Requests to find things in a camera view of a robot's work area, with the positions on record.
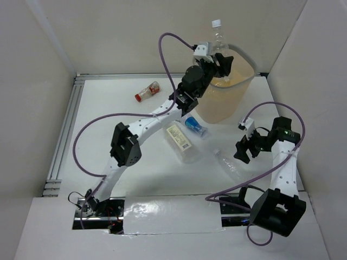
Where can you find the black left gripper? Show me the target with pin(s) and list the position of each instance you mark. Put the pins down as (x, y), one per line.
(217, 65)

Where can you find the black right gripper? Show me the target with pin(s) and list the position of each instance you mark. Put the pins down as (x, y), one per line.
(243, 145)

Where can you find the clear upright-lying bottle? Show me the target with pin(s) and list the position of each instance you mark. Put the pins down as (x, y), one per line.
(219, 42)

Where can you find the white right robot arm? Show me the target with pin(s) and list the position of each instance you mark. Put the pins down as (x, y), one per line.
(279, 209)

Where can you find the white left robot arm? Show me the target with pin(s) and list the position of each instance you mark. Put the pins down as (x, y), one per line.
(127, 139)

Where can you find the beige ribbed plastic bin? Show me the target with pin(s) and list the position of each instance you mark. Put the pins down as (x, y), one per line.
(219, 103)

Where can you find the clear crushed plastic bottle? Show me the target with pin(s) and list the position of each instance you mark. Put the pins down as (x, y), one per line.
(228, 166)

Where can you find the red cap small bottle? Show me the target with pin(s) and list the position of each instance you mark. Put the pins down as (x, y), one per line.
(147, 92)

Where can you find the blue label plastic bottle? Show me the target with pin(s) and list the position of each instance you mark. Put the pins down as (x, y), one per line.
(193, 125)

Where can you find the white label clear bottle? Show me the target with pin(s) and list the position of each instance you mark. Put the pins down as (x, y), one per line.
(185, 150)

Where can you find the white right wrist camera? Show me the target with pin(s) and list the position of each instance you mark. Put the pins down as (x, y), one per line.
(248, 126)

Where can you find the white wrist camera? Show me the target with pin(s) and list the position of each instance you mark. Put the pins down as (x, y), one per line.
(202, 51)
(248, 126)

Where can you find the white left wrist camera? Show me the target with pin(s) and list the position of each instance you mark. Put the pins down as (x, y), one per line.
(202, 51)

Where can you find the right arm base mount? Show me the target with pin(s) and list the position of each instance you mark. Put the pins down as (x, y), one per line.
(234, 209)

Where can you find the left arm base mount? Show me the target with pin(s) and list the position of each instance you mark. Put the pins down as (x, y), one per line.
(110, 218)

